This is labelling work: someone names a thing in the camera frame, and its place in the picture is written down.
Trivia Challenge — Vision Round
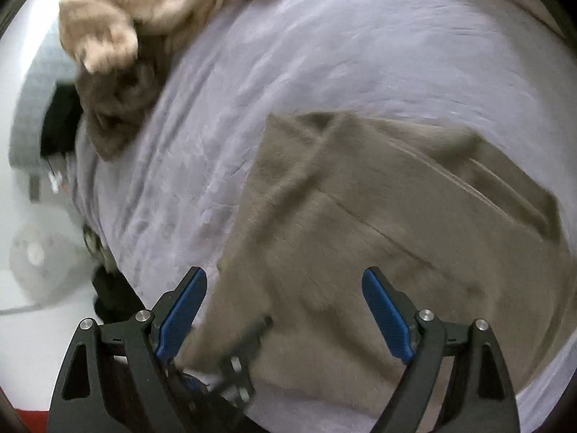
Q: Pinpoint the grey upholstered chair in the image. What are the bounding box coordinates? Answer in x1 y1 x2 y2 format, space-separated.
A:
8 26 81 174

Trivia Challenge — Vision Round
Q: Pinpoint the dark olive knit garment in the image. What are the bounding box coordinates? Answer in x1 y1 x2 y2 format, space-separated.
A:
75 35 172 161

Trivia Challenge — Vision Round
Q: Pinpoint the lavender embossed bed blanket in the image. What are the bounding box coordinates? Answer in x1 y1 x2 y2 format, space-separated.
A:
69 0 576 432

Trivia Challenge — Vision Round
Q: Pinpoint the white round fan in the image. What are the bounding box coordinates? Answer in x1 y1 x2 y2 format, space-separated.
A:
9 225 91 303

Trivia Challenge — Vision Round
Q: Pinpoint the taupe knit sweater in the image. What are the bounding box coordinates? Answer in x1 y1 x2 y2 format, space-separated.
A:
178 113 576 415

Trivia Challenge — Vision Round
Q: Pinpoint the tan knit garment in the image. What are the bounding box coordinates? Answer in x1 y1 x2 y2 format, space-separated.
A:
59 0 239 73

